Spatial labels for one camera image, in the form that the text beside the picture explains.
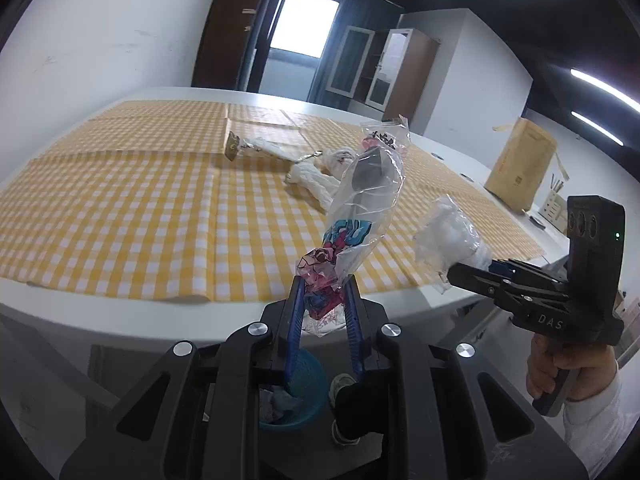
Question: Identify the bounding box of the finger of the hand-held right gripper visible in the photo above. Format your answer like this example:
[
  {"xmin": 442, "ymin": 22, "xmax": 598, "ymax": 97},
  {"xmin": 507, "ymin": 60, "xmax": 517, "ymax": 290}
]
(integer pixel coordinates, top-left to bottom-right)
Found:
[
  {"xmin": 489, "ymin": 257, "xmax": 568, "ymax": 286},
  {"xmin": 446, "ymin": 262, "xmax": 567, "ymax": 307}
]

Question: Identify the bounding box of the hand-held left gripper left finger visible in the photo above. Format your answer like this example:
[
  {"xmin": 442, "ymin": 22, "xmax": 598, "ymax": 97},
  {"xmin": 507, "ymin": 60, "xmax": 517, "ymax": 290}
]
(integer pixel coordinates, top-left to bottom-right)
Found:
[{"xmin": 60, "ymin": 275, "xmax": 307, "ymax": 480}]

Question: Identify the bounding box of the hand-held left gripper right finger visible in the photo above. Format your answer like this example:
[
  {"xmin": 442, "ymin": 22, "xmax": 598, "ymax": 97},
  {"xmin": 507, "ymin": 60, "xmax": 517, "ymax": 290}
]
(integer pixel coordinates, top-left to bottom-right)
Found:
[{"xmin": 344, "ymin": 277, "xmax": 588, "ymax": 480}]

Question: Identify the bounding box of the blue plastic wastebasket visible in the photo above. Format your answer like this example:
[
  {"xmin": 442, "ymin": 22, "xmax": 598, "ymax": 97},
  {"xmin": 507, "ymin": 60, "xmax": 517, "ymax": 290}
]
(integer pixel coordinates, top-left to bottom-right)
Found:
[{"xmin": 257, "ymin": 347, "xmax": 329, "ymax": 429}]

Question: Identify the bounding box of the clear printed plastic wrapper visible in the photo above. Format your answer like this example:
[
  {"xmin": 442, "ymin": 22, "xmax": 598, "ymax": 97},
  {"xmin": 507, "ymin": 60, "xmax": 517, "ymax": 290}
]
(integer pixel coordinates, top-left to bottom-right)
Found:
[{"xmin": 295, "ymin": 115, "xmax": 413, "ymax": 336}]

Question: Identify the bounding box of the white twisted plastic bag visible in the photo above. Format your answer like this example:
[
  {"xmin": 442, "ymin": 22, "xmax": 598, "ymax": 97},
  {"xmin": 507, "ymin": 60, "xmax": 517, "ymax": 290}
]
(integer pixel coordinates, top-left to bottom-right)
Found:
[{"xmin": 285, "ymin": 147, "xmax": 362, "ymax": 212}]

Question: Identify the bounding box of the white tissue strip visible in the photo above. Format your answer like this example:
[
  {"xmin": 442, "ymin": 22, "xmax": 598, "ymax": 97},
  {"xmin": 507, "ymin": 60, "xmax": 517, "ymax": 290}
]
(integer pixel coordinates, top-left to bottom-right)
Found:
[{"xmin": 240, "ymin": 136, "xmax": 301, "ymax": 161}]

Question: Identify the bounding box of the person's right forearm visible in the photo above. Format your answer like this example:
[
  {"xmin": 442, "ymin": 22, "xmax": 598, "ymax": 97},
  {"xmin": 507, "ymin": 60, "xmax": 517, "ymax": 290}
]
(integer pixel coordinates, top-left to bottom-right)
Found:
[{"xmin": 562, "ymin": 375, "xmax": 632, "ymax": 478}]

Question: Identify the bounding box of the person's right hand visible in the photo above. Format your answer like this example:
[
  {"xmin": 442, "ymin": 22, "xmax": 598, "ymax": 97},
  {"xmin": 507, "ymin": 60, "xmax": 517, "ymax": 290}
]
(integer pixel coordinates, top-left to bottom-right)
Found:
[{"xmin": 526, "ymin": 333, "xmax": 620, "ymax": 402}]

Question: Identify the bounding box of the white pen holder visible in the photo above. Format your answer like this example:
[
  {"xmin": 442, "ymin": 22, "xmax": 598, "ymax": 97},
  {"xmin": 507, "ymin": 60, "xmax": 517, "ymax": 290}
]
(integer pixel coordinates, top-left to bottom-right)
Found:
[{"xmin": 542, "ymin": 175, "xmax": 569, "ymax": 229}]

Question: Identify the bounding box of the person's right leg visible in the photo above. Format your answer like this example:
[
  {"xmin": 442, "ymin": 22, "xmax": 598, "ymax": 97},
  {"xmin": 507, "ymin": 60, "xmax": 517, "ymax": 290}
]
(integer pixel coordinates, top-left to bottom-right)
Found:
[{"xmin": 332, "ymin": 380, "xmax": 387, "ymax": 442}]

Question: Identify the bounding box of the brown paper bag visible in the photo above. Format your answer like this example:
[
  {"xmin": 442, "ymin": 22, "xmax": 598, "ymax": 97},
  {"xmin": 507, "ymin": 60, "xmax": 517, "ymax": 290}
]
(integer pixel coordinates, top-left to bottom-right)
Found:
[{"xmin": 484, "ymin": 116, "xmax": 558, "ymax": 213}]

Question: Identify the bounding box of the person's right white sneaker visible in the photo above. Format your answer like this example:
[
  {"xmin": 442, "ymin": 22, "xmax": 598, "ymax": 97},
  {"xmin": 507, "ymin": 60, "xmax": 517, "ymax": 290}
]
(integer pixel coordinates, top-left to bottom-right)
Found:
[{"xmin": 329, "ymin": 374, "xmax": 362, "ymax": 447}]

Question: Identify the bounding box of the ceiling light tube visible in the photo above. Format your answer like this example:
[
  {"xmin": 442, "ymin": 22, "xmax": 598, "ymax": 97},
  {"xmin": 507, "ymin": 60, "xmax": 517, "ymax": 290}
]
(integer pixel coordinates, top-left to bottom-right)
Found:
[
  {"xmin": 570, "ymin": 110, "xmax": 626, "ymax": 147},
  {"xmin": 570, "ymin": 67, "xmax": 640, "ymax": 112}
]

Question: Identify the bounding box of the yellow checked tablecloth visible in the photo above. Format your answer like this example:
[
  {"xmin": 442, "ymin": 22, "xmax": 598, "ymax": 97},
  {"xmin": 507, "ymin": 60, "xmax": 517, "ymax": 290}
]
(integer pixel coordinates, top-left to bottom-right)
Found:
[{"xmin": 0, "ymin": 100, "xmax": 546, "ymax": 306}]

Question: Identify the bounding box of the brown glass-door cabinet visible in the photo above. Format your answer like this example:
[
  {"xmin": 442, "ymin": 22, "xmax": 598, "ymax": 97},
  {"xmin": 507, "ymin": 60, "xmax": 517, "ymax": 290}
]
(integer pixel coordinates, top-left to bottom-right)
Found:
[{"xmin": 325, "ymin": 25, "xmax": 441, "ymax": 128}]

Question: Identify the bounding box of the dark curtain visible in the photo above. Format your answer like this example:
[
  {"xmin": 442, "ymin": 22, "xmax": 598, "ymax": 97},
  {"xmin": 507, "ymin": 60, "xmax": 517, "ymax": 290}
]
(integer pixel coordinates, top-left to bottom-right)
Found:
[{"xmin": 307, "ymin": 0, "xmax": 403, "ymax": 106}]

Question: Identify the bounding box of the glass balcony door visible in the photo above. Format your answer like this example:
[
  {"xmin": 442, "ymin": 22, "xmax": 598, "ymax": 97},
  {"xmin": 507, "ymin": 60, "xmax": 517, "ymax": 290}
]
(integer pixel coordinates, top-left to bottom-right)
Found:
[{"xmin": 250, "ymin": 0, "xmax": 351, "ymax": 103}]

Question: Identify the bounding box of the brown wooden wardrobe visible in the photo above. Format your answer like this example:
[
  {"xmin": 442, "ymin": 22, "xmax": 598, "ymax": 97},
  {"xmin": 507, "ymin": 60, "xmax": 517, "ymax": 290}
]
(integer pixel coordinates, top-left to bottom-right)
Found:
[{"xmin": 191, "ymin": 0, "xmax": 278, "ymax": 92}]

